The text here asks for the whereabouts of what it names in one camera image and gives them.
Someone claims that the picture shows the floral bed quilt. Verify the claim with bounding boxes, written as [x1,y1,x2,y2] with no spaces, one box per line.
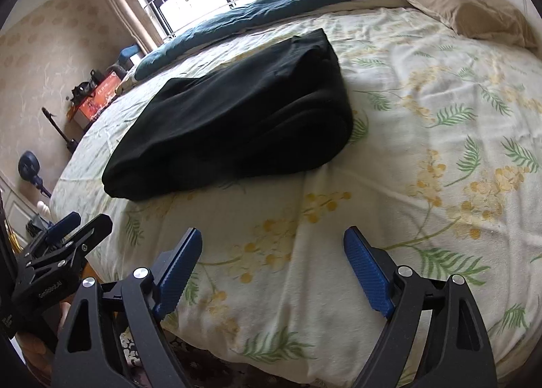
[50,8,541,387]

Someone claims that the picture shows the black studded pants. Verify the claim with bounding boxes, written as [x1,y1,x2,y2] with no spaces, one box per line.
[102,29,354,201]

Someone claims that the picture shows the black stick vacuum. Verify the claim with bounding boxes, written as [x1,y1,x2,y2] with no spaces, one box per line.
[41,107,78,154]

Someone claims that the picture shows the black bag on box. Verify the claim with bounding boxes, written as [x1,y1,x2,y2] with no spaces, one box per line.
[70,69,105,107]

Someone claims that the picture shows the beige pillow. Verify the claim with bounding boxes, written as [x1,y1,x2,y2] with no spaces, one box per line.
[407,0,537,50]

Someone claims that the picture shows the red cardboard box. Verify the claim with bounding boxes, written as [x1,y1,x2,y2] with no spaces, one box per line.
[66,72,121,129]

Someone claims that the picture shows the blue storage box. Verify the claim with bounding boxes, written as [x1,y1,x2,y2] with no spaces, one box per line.
[118,44,144,70]

